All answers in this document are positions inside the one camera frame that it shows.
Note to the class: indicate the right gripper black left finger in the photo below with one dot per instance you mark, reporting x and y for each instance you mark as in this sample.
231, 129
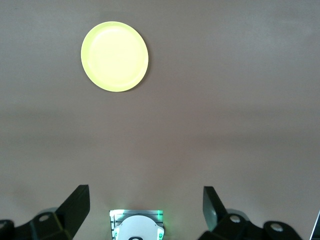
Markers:
62, 222

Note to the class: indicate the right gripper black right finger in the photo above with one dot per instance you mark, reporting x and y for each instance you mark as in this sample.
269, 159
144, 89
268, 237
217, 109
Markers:
225, 225

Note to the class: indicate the yellow round plate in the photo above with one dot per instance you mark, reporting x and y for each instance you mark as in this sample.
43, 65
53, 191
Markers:
114, 57

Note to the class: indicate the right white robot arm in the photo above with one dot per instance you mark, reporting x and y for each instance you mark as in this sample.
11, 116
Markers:
140, 227

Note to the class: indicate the brown table cover sheet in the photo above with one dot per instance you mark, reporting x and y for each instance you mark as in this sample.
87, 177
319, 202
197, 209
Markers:
225, 100

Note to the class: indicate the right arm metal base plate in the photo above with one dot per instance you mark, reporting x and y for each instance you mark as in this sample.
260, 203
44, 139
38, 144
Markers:
150, 213

